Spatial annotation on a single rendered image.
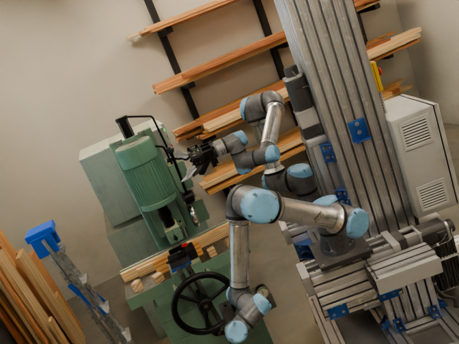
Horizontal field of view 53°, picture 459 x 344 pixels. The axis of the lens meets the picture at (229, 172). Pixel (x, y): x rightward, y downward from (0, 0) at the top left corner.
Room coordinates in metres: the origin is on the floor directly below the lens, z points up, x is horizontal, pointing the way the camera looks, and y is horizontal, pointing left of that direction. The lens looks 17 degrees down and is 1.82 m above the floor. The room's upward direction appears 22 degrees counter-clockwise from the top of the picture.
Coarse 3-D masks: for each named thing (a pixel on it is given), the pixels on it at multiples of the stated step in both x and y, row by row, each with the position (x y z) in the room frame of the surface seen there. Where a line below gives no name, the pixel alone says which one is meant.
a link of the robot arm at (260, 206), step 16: (240, 192) 1.49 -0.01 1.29; (256, 192) 1.43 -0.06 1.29; (272, 192) 1.48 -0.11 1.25; (240, 208) 1.45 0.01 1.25; (256, 208) 1.41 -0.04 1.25; (272, 208) 1.42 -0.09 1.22; (288, 208) 1.47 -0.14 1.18; (304, 208) 1.50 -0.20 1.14; (320, 208) 1.52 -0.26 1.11; (336, 208) 1.56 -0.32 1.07; (352, 208) 1.57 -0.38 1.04; (304, 224) 1.51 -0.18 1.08; (320, 224) 1.51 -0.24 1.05; (336, 224) 1.53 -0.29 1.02; (352, 224) 1.52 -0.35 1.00; (368, 224) 1.55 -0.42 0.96
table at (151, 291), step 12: (204, 252) 2.00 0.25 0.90; (228, 252) 1.92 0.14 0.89; (204, 264) 1.90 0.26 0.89; (216, 264) 1.91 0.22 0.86; (144, 276) 2.00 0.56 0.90; (168, 276) 1.90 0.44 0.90; (132, 288) 1.93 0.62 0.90; (144, 288) 1.88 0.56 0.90; (156, 288) 1.86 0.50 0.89; (168, 288) 1.87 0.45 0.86; (192, 288) 1.79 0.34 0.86; (132, 300) 1.84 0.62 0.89; (144, 300) 1.85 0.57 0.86
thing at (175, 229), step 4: (176, 224) 2.04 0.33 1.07; (164, 228) 2.05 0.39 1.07; (168, 228) 2.03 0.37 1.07; (172, 228) 2.01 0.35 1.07; (176, 228) 2.01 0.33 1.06; (168, 232) 2.00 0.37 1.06; (172, 232) 2.00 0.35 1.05; (176, 232) 2.00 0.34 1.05; (180, 232) 2.01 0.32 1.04; (168, 236) 2.00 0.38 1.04; (172, 236) 2.00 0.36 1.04; (180, 236) 2.01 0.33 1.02; (172, 240) 2.00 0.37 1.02; (176, 240) 2.00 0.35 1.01
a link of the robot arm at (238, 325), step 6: (234, 318) 1.41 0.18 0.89; (240, 318) 1.40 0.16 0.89; (228, 324) 1.39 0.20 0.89; (234, 324) 1.37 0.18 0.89; (240, 324) 1.36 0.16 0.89; (246, 324) 1.38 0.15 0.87; (228, 330) 1.36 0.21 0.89; (234, 330) 1.36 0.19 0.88; (240, 330) 1.35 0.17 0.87; (246, 330) 1.35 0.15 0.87; (228, 336) 1.35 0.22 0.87; (234, 336) 1.34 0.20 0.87; (240, 336) 1.34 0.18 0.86; (246, 336) 1.35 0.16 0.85; (234, 342) 1.34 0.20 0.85; (240, 342) 1.34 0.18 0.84
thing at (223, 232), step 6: (222, 228) 2.10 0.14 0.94; (228, 228) 2.08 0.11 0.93; (210, 234) 2.08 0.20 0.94; (216, 234) 2.07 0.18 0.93; (222, 234) 2.07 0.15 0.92; (228, 234) 2.08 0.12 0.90; (198, 240) 2.07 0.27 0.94; (204, 240) 2.06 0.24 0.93; (210, 240) 2.06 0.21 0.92; (216, 240) 2.07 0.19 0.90; (150, 264) 2.02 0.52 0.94; (138, 270) 2.01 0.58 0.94; (144, 270) 2.01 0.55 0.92; (150, 270) 2.02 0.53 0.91
